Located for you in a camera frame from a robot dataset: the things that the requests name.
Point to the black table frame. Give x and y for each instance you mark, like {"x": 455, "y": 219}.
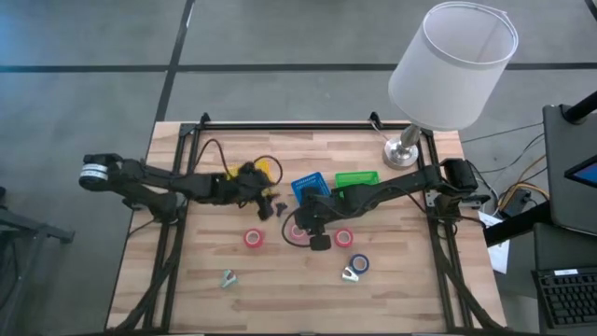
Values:
{"x": 303, "y": 126}

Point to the yellow plastic basket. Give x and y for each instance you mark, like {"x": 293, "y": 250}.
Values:
{"x": 265, "y": 165}

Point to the black keyboard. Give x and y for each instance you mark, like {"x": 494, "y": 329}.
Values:
{"x": 569, "y": 298}

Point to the silver table lamp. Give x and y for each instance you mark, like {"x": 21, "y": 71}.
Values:
{"x": 452, "y": 70}

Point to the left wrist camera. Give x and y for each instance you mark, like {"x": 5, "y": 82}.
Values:
{"x": 251, "y": 172}

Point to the blue tape roll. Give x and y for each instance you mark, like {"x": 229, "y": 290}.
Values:
{"x": 351, "y": 264}

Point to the large display screen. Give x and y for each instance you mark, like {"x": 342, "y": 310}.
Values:
{"x": 585, "y": 172}

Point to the green plastic basket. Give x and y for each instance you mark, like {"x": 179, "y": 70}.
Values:
{"x": 356, "y": 178}

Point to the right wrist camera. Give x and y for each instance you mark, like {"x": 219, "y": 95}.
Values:
{"x": 320, "y": 242}

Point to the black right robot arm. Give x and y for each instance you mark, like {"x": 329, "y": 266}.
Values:
{"x": 396, "y": 184}

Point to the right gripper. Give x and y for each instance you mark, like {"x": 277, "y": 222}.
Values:
{"x": 319, "y": 212}

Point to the white staple remover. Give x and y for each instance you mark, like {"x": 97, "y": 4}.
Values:
{"x": 349, "y": 276}

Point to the dark staple remover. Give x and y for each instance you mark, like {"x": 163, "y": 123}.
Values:
{"x": 280, "y": 209}

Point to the pink tape roll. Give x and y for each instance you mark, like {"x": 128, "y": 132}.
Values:
{"x": 282, "y": 229}

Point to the red tape roll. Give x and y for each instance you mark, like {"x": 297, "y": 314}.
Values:
{"x": 245, "y": 238}
{"x": 295, "y": 232}
{"x": 337, "y": 237}

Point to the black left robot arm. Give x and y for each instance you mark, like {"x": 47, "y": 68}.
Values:
{"x": 154, "y": 179}

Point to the black display pole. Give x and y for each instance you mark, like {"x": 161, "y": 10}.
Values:
{"x": 580, "y": 108}

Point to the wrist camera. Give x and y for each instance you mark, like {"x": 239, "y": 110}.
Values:
{"x": 251, "y": 172}
{"x": 320, "y": 242}

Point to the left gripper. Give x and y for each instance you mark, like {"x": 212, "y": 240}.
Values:
{"x": 247, "y": 189}

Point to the white paper sheet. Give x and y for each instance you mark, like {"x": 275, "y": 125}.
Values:
{"x": 496, "y": 252}

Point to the blue plastic basket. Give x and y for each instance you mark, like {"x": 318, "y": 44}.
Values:
{"x": 308, "y": 181}

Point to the grey desk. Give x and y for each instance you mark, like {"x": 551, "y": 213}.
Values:
{"x": 559, "y": 186}

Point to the black metal stand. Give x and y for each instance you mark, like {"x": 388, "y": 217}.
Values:
{"x": 28, "y": 228}

